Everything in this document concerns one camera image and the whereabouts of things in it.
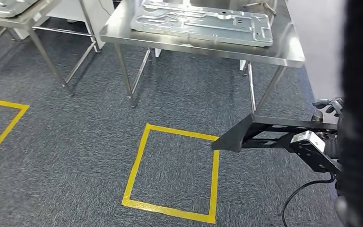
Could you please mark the yellow floor tape square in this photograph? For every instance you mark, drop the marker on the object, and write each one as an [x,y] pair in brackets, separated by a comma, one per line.
[4,104]
[137,163]

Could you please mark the grey stamped metal plate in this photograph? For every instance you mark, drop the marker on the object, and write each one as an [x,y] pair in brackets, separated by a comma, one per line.
[6,6]
[200,25]

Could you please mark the black plastic plate part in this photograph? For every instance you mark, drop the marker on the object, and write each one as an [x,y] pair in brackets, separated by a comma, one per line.
[231,137]

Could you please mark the small rusty metal bracket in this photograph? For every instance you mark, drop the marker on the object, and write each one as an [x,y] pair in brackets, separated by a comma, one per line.
[261,5]

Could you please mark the stainless steel table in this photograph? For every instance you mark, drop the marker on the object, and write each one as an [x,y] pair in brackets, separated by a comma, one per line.
[39,12]
[122,31]

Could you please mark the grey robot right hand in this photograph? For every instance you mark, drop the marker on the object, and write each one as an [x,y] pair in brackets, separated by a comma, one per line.
[333,105]

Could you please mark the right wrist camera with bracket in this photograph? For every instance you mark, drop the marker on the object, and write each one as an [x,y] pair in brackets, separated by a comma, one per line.
[306,141]

